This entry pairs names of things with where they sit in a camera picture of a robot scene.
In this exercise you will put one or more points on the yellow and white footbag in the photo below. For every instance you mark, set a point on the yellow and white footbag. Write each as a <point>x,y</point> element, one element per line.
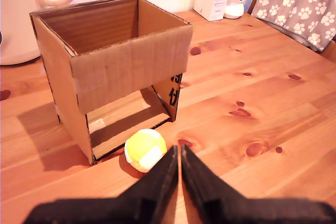
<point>143,146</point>

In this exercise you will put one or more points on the cardboard dice tower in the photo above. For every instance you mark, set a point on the cardboard dice tower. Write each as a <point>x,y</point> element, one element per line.
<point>126,64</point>

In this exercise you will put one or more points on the grey paw print cloth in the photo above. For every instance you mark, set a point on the grey paw print cloth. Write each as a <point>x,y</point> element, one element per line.
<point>299,6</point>

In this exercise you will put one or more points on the large white water jug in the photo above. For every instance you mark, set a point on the large white water jug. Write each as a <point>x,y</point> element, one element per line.
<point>18,24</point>

